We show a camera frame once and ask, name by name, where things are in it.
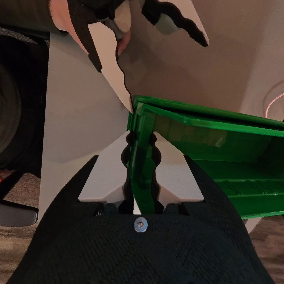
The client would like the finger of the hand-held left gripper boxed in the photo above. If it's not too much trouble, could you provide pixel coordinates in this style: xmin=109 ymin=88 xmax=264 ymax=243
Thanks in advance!
xmin=142 ymin=0 xmax=210 ymax=48
xmin=88 ymin=22 xmax=133 ymax=114

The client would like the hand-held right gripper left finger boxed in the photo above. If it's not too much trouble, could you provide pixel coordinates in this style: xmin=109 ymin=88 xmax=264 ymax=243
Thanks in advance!
xmin=78 ymin=130 xmax=134 ymax=214

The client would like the person's left hand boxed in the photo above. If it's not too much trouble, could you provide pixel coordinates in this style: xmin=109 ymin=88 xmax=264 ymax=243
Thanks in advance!
xmin=50 ymin=0 xmax=132 ymax=56

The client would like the green plastic bin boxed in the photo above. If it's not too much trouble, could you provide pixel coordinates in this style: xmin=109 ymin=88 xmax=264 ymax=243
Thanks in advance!
xmin=128 ymin=103 xmax=284 ymax=219
xmin=127 ymin=95 xmax=284 ymax=220

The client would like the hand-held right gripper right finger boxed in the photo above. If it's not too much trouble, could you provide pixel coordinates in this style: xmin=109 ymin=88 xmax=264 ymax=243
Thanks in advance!
xmin=150 ymin=131 xmax=205 ymax=214

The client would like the pink braided cable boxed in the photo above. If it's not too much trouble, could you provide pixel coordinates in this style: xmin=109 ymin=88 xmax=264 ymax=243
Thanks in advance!
xmin=264 ymin=93 xmax=284 ymax=118

